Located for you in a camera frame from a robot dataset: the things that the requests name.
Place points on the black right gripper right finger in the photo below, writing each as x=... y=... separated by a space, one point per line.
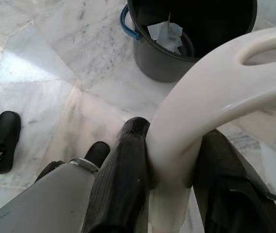
x=225 y=194

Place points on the black robot foot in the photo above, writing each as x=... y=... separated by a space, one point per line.
x=96 y=151
x=6 y=136

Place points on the black robot right foot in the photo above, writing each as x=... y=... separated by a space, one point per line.
x=96 y=151

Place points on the black robot left foot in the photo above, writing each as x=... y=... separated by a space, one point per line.
x=6 y=136

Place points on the black plastic bucket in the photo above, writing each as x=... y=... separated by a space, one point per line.
x=157 y=65

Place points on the grey robot right leg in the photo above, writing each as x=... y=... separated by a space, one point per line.
x=43 y=201

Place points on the crumpled white paper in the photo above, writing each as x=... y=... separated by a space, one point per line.
x=163 y=34

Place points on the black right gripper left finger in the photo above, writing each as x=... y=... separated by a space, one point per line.
x=121 y=182

